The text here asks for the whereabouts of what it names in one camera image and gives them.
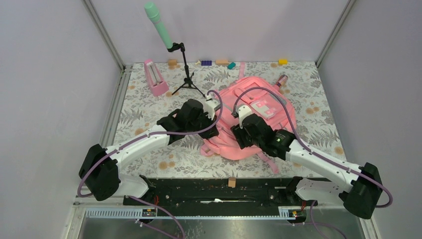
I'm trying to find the teal toy block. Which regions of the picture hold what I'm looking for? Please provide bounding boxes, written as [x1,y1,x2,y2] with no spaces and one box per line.
[227,62,236,70]

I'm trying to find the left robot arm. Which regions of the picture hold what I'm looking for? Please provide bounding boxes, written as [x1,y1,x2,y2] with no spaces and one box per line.
[77,98,221,205]

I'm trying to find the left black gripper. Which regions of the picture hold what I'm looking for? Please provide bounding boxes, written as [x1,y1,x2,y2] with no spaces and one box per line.
[187,110,218,140]

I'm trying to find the tan wooden block rear left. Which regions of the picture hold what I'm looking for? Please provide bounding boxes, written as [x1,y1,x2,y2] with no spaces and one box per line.
[167,59,178,66]

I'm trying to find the mint green microphone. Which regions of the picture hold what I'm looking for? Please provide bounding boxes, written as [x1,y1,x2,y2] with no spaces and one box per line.
[144,1,173,52]

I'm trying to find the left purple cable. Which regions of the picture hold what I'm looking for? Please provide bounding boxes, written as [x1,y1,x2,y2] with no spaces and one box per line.
[77,90,224,199]

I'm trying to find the wooden block on base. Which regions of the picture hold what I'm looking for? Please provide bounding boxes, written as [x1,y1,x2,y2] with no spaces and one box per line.
[227,177,236,188]

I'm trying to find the pink school backpack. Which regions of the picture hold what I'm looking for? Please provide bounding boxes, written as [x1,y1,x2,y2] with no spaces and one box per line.
[200,68,296,173]

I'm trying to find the grey slotted cable duct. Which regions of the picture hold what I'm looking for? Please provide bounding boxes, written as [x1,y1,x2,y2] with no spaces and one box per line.
[85,206,307,221]

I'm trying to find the purple toy block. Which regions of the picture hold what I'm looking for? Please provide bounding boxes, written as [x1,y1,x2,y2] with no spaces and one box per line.
[201,60,212,66]

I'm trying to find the purple cable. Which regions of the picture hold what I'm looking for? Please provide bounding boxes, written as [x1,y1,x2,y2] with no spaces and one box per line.
[77,90,224,199]
[232,87,394,209]

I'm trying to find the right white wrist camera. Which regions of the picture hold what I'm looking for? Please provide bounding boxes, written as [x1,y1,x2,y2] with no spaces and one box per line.
[232,105,253,129]

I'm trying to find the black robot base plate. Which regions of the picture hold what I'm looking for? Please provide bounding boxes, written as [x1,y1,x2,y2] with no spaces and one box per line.
[141,177,312,217]

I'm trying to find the long tan wooden block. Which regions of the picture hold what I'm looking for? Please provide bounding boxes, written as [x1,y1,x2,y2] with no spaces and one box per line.
[215,59,229,66]

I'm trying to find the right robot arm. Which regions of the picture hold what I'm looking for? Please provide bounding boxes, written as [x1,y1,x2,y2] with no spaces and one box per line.
[231,114,382,219]

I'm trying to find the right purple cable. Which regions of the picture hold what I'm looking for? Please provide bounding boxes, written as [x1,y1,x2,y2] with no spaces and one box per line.
[232,87,394,209]

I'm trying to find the black microphone tripod stand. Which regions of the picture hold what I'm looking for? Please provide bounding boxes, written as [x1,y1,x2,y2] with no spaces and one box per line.
[168,42,205,98]

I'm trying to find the pink metronome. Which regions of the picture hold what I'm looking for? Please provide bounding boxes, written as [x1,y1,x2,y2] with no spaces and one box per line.
[144,59,169,97]

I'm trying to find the yellow toy block rear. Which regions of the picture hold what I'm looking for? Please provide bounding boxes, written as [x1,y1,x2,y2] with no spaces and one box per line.
[278,59,288,65]

